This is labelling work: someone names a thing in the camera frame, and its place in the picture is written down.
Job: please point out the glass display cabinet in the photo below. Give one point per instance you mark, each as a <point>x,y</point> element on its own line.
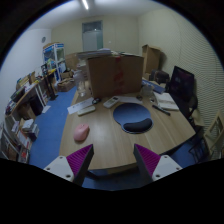
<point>54,55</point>

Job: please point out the low bookshelf with books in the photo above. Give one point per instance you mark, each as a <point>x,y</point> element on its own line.
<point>16,138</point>

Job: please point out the tall cardboard box corner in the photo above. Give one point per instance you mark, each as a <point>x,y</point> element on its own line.
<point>151,57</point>

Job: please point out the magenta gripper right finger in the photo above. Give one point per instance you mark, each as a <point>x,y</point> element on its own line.
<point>152,166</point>

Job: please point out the open notebook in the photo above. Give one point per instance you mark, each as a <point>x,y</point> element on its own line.
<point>165,101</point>

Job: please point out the white remote control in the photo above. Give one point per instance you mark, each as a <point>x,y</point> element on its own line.
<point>86,110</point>
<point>111,102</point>

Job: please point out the small black round object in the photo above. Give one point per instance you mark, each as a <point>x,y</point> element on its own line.
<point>96,100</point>

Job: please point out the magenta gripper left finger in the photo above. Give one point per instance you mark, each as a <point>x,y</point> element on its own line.
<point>74,167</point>

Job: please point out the wooden side desk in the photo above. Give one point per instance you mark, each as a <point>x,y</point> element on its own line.
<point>33,90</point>

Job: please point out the ceiling light tube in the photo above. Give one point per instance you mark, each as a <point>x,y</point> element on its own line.
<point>85,4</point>

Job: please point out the white door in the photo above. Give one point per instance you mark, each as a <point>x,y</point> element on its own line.
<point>92,35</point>

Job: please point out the large cardboard box on table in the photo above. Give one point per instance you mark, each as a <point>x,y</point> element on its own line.
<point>114,75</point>

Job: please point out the black pen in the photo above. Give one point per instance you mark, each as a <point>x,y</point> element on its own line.
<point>162,110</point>

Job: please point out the blue mouse pad wrist rest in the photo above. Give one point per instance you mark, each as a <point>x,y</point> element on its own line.
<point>133,118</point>

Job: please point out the cardboard box on floor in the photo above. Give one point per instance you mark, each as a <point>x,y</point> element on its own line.
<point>66,85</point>

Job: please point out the white remote control left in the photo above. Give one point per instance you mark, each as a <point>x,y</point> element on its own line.
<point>86,110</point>

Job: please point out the pink computer mouse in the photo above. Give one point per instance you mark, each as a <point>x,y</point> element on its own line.
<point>81,132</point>

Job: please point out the black computer monitor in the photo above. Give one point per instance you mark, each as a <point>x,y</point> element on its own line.
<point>181,84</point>

